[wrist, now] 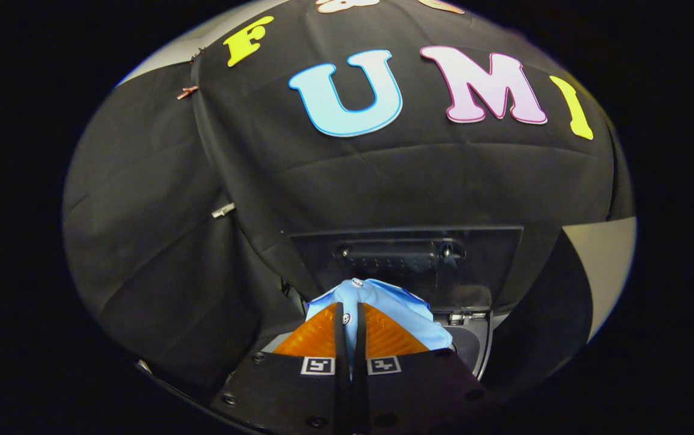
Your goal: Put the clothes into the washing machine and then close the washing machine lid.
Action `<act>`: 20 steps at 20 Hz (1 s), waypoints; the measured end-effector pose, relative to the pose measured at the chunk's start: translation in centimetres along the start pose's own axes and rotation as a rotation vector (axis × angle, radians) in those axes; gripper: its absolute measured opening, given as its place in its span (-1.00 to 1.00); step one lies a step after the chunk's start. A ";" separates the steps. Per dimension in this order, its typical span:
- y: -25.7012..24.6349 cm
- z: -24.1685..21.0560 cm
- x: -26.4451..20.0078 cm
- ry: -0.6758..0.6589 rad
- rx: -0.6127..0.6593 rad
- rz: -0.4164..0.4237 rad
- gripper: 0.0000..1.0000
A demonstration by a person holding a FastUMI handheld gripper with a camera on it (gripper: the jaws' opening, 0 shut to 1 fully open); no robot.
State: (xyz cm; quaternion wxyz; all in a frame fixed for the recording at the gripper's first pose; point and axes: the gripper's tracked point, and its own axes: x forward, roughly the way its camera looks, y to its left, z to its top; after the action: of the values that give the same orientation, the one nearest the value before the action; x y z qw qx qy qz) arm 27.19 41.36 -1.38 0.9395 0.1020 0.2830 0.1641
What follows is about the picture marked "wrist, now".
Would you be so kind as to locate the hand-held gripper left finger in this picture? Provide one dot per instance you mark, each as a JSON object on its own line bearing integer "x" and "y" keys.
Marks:
{"x": 340, "y": 350}

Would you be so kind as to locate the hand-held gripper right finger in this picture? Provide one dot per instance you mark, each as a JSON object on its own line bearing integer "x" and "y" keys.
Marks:
{"x": 360, "y": 350}

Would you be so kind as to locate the light blue polo shirt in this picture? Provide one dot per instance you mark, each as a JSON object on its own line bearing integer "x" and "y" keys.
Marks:
{"x": 383, "y": 296}

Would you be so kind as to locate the silver clip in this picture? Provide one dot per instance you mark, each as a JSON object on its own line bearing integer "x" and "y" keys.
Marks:
{"x": 223, "y": 210}

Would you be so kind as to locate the black backdrop cloth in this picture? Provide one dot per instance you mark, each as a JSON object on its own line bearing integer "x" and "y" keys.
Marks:
{"x": 413, "y": 175}

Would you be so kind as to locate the copper clip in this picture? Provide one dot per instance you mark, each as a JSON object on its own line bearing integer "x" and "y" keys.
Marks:
{"x": 187, "y": 92}

